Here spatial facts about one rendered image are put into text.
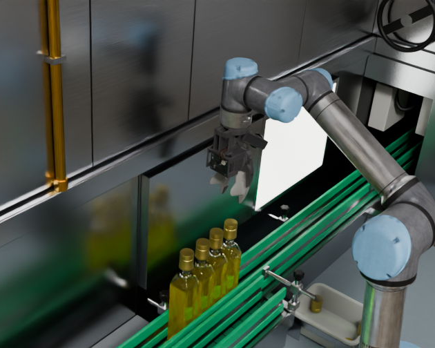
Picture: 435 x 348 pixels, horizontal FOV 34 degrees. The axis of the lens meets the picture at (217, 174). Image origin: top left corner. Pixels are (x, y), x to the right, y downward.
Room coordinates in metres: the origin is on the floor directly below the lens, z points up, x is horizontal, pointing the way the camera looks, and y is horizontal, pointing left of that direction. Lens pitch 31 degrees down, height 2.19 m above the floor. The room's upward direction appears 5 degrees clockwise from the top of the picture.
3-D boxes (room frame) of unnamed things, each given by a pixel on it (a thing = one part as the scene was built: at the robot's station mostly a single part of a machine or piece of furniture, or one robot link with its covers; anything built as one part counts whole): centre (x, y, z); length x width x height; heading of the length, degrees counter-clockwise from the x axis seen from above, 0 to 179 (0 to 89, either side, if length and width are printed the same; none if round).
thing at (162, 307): (1.40, 0.12, 0.94); 0.07 x 0.04 x 0.13; 54
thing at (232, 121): (1.48, -0.03, 1.47); 0.08 x 0.08 x 0.05
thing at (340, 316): (1.57, -0.37, 0.80); 0.22 x 0.17 x 0.09; 54
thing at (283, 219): (1.84, -0.20, 0.94); 0.07 x 0.04 x 0.13; 54
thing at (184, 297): (1.36, 0.06, 0.99); 0.06 x 0.06 x 0.21; 54
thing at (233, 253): (1.50, -0.04, 0.99); 0.06 x 0.06 x 0.21; 54
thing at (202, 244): (1.41, 0.02, 1.14); 0.04 x 0.04 x 0.04
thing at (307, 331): (1.58, -0.35, 0.79); 0.27 x 0.17 x 0.08; 54
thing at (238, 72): (1.48, -0.03, 1.55); 0.09 x 0.08 x 0.11; 49
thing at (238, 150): (1.48, -0.03, 1.39); 0.09 x 0.08 x 0.12; 139
